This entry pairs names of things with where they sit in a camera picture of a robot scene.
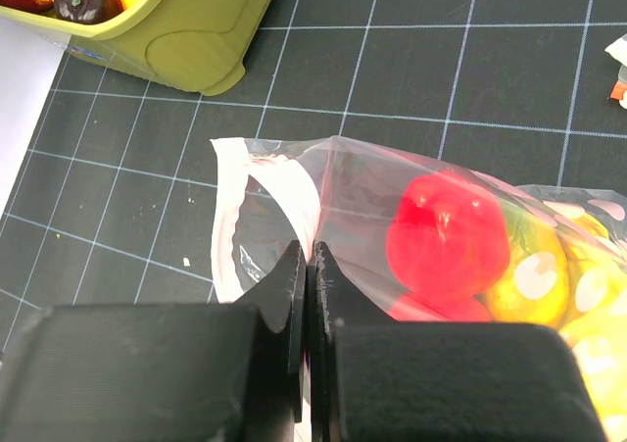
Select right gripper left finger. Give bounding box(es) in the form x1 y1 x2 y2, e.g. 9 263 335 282
1 242 306 441

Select yellow banana bunch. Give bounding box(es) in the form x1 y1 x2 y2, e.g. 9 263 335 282
560 213 626 441

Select clear pink zip bag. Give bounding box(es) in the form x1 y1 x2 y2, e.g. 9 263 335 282
209 135 627 442

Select dark purple plum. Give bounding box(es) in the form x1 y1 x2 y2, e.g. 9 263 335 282
54 0 109 25

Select stack of dotted zip bags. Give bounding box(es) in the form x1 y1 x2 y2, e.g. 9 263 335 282
604 34 627 110

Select red bell pepper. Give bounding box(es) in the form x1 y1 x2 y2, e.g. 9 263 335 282
386 172 510 302

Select orange yellow mango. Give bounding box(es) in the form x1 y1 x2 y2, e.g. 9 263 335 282
484 203 570 327

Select olive green plastic basket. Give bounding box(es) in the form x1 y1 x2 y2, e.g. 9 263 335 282
1 0 271 96

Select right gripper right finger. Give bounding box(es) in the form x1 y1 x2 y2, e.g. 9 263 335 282
307 243 605 441

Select black grid mat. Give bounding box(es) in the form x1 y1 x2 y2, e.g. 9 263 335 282
1 0 626 343

